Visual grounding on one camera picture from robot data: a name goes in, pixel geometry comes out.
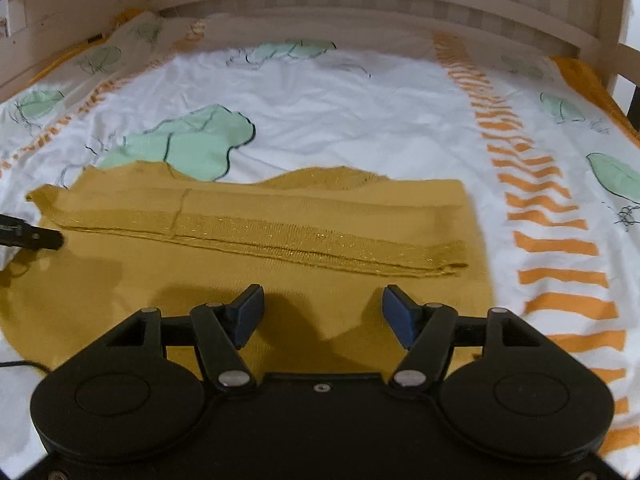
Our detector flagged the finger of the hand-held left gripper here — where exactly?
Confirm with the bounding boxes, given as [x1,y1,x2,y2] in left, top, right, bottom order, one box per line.
[0,212,65,252]

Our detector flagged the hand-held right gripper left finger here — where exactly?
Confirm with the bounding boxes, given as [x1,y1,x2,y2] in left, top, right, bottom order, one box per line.
[102,283,265,392]

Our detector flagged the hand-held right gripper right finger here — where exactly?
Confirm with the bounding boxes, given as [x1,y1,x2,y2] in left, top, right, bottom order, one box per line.
[382,283,546,392]

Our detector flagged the black cable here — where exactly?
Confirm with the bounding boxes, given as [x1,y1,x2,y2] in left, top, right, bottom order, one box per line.
[0,359,51,377]

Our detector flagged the white printed bedsheet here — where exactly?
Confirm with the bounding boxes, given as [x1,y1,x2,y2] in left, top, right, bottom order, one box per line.
[0,10,640,476]

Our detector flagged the mustard yellow knit sweater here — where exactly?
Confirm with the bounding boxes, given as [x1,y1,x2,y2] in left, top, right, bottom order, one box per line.
[0,160,496,386]

